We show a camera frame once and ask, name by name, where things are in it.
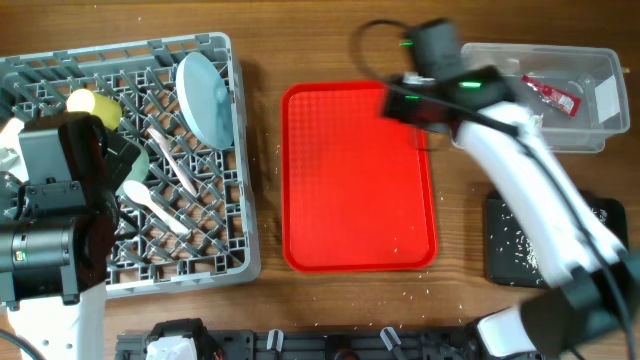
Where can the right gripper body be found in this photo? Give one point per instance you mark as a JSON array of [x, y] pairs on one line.
[[402, 106]]

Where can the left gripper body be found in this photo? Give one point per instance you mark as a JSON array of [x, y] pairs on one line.
[[21, 211]]

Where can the yellow plastic cup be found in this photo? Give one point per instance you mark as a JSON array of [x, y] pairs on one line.
[[107, 109]]

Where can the white plastic spoon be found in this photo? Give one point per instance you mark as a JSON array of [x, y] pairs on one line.
[[140, 194]]

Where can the mint green bowl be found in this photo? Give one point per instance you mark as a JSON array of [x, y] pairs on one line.
[[137, 158]]

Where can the red snack wrapper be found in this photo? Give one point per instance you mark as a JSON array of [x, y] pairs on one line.
[[566, 102]]

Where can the white plastic fork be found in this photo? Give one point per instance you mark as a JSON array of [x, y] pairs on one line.
[[164, 147]]

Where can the light blue plate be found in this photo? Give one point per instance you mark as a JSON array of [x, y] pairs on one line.
[[205, 101]]

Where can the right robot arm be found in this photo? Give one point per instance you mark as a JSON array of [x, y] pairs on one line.
[[592, 279]]

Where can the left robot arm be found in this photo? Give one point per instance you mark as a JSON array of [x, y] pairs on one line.
[[54, 251]]

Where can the grey dishwasher rack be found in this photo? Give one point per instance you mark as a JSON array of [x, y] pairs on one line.
[[222, 247]]

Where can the red plastic tray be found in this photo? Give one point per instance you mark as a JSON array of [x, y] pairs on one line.
[[356, 187]]

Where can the clear plastic bin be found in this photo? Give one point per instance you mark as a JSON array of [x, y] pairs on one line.
[[593, 75]]

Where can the food scraps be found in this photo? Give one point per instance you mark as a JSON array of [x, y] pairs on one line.
[[525, 250]]

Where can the black plastic tray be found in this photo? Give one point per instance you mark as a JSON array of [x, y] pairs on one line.
[[505, 250]]

